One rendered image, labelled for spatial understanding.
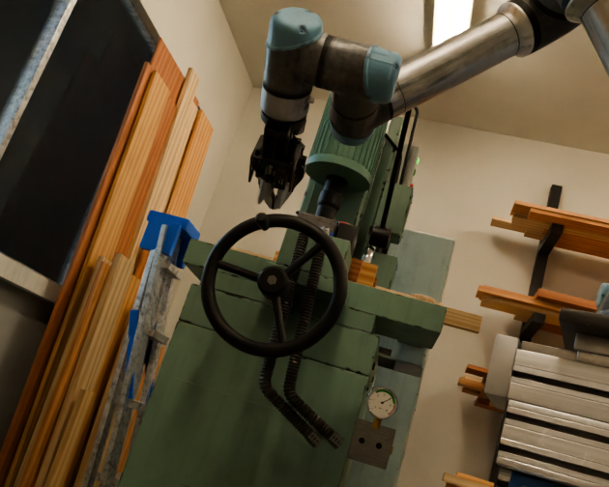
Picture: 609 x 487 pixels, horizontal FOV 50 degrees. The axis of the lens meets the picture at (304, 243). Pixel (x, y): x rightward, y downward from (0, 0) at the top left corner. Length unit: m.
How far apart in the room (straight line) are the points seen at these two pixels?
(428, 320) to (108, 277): 1.69
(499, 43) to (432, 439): 2.93
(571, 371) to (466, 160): 3.35
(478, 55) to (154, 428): 0.97
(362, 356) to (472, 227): 2.75
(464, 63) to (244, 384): 0.79
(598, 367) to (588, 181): 3.38
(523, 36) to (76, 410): 2.15
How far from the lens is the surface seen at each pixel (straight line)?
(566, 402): 0.99
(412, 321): 1.44
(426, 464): 3.82
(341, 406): 1.41
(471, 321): 1.61
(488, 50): 1.14
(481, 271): 4.02
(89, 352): 2.79
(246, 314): 1.46
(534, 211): 3.63
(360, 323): 1.43
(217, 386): 1.45
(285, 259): 1.38
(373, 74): 0.93
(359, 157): 1.67
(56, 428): 2.79
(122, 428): 2.29
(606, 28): 1.06
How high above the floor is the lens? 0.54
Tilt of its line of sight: 16 degrees up
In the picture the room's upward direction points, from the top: 18 degrees clockwise
